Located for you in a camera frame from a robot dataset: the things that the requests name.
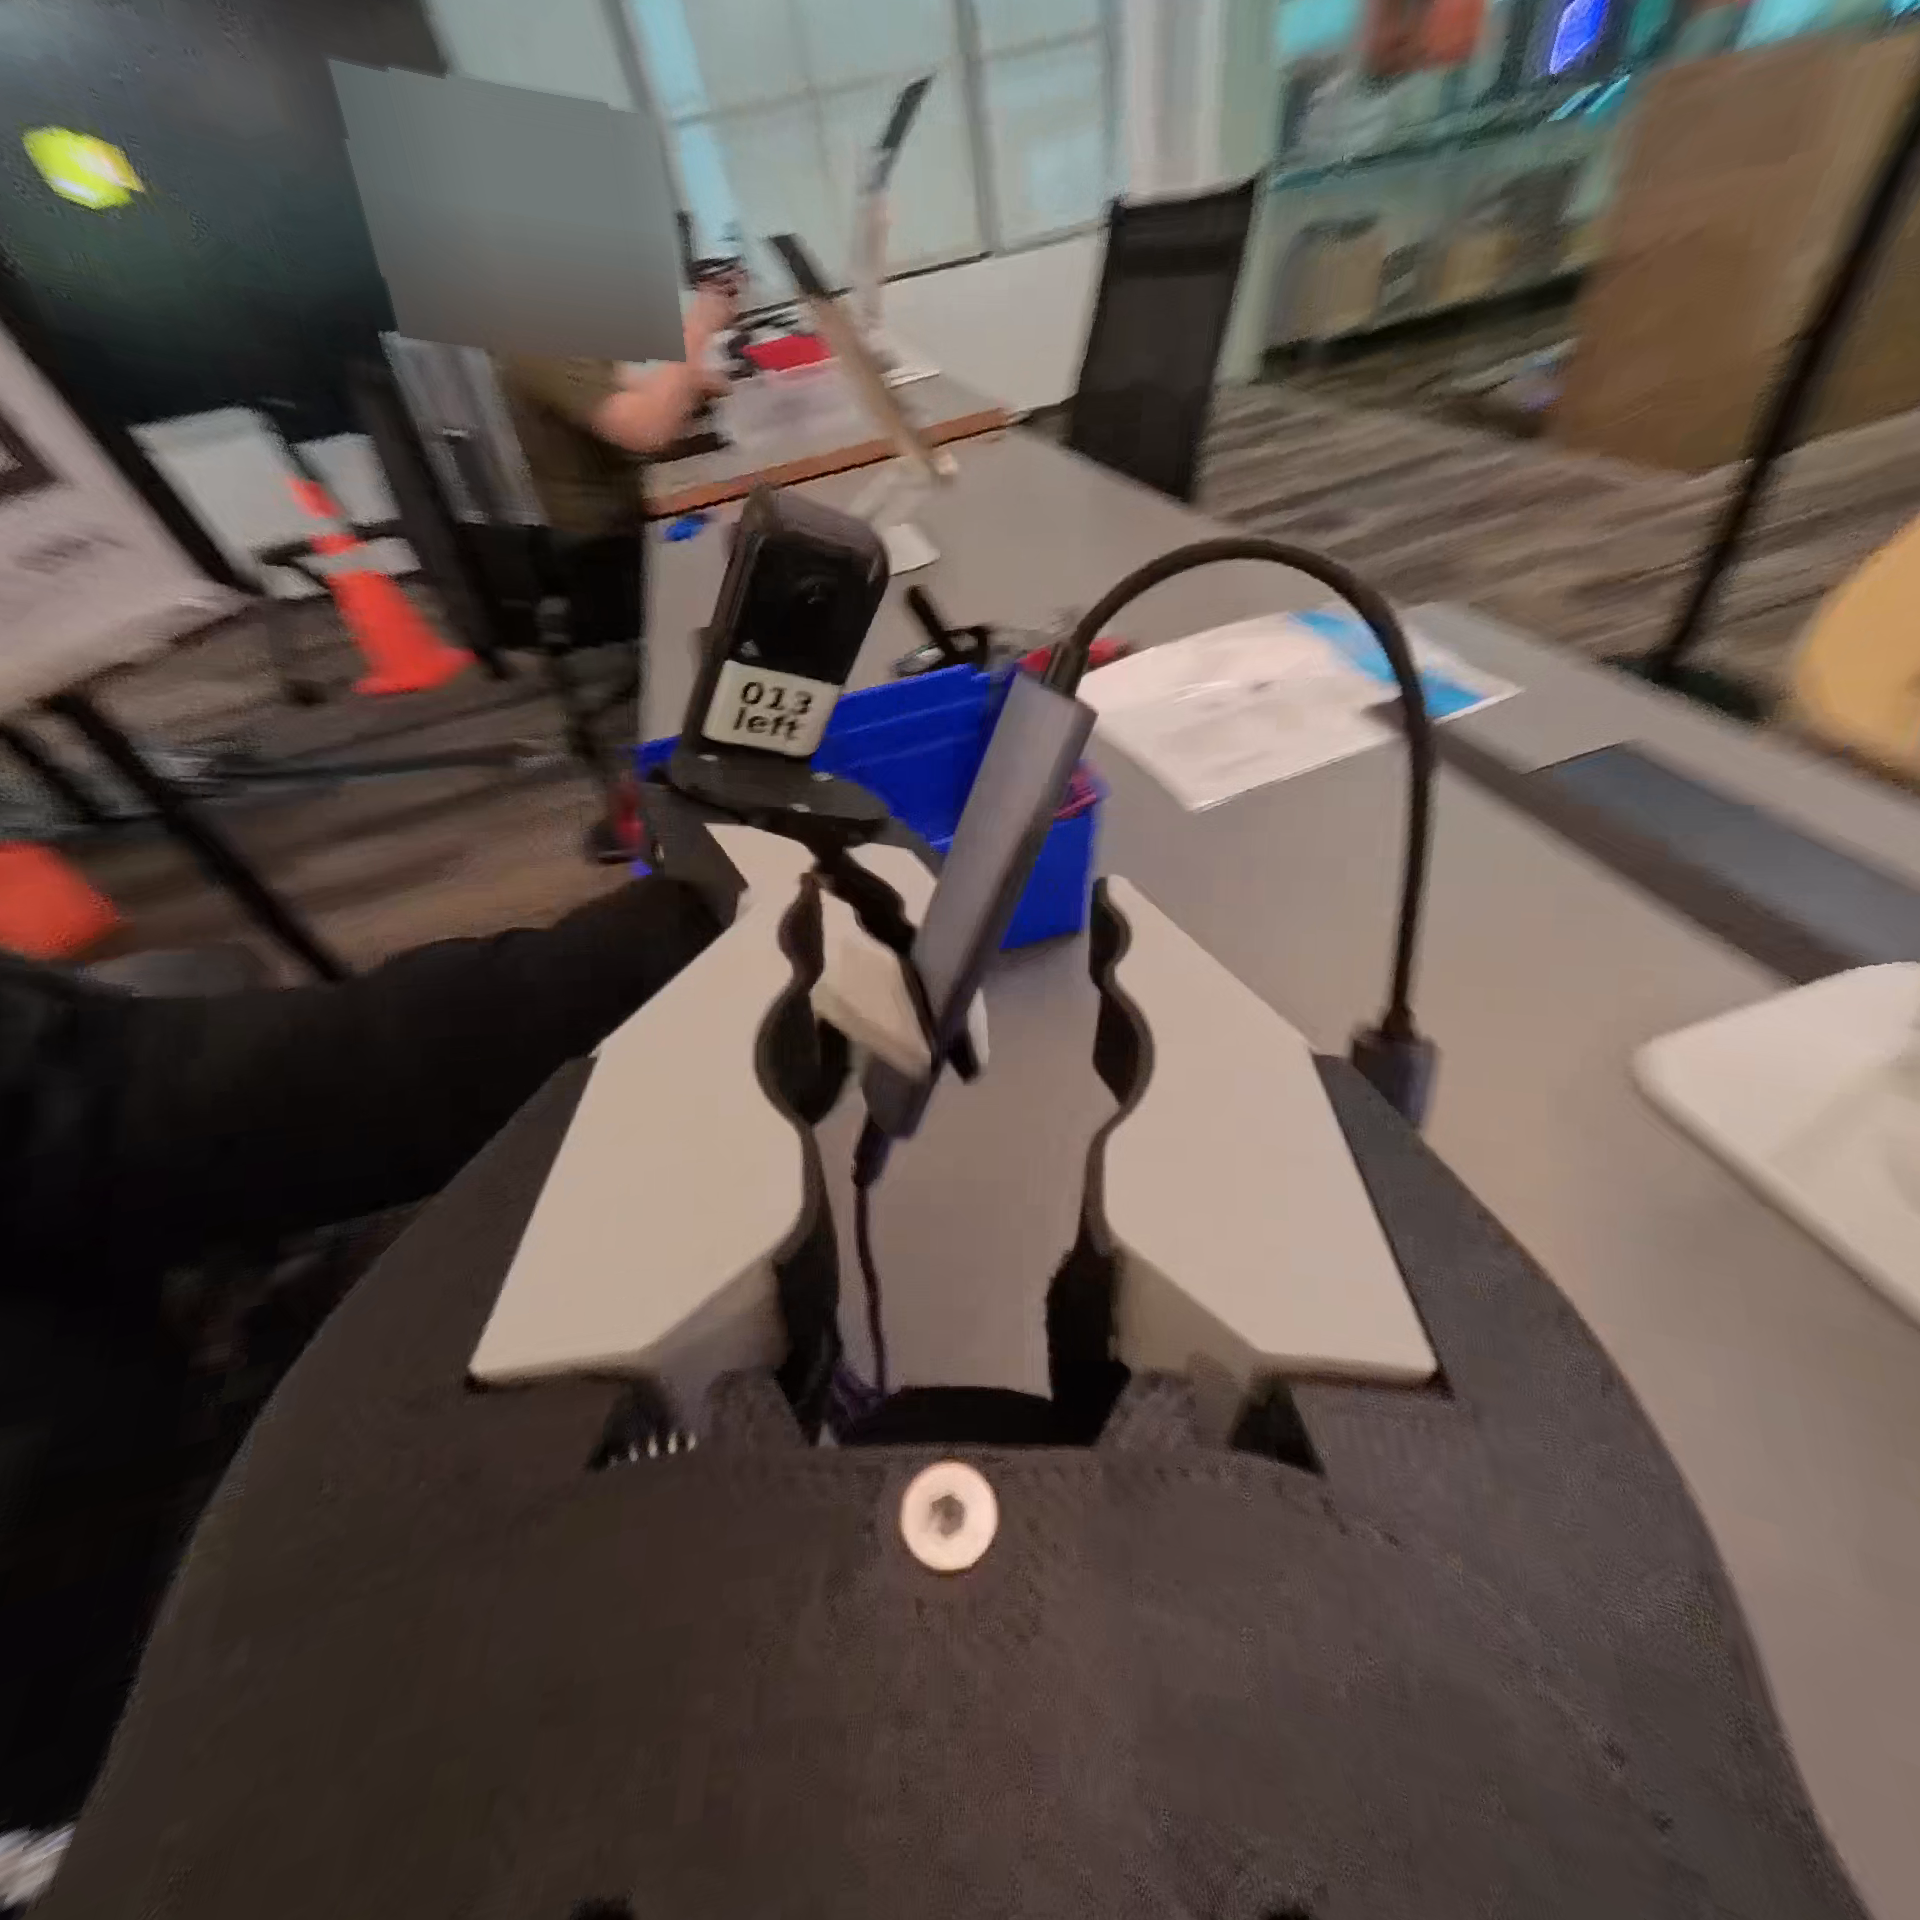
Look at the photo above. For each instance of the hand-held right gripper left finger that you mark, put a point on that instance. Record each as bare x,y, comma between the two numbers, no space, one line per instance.
662,1201

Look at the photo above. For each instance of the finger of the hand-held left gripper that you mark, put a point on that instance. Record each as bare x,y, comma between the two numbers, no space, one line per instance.
885,1004

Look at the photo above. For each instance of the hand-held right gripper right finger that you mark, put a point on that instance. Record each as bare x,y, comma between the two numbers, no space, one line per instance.
1244,1201

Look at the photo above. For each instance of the blue bin with marker label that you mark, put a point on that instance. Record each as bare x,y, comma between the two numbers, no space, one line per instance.
902,751

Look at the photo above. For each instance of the grey usb hub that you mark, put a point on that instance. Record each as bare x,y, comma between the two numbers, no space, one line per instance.
1004,839

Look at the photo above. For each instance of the orange traffic cone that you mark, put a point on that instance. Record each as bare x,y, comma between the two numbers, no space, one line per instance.
383,615

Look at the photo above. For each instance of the black mesh chair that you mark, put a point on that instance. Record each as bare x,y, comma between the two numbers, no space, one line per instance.
1161,345

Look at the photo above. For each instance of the white printed paper sheet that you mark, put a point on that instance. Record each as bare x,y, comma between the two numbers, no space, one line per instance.
1230,721

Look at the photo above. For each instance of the blue and white leaflet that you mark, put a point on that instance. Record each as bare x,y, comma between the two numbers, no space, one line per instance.
1441,675

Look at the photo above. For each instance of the white base acrylic leg stand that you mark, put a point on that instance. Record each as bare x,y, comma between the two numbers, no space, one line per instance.
1800,1108

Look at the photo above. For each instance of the large cardboard box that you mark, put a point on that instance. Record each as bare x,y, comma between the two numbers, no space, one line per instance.
1725,253

